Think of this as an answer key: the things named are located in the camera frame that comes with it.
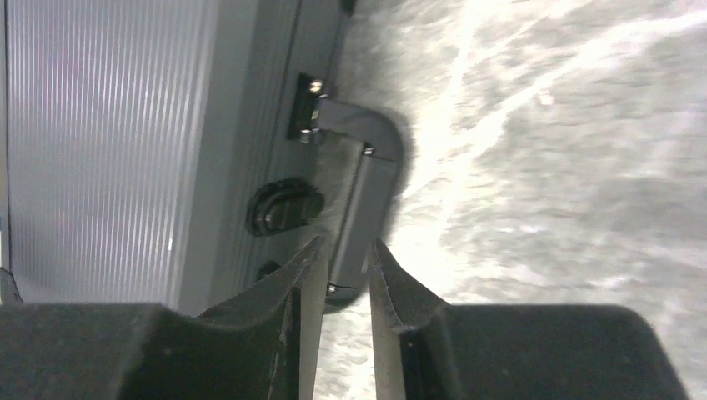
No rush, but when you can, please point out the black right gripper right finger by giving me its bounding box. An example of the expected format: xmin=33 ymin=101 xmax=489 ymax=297
xmin=369 ymin=241 xmax=687 ymax=399

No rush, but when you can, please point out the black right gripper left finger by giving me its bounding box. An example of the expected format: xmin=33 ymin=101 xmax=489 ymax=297
xmin=1 ymin=237 xmax=328 ymax=399

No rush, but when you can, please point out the black poker chip case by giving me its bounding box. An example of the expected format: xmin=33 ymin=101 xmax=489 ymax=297
xmin=1 ymin=1 xmax=404 ymax=315

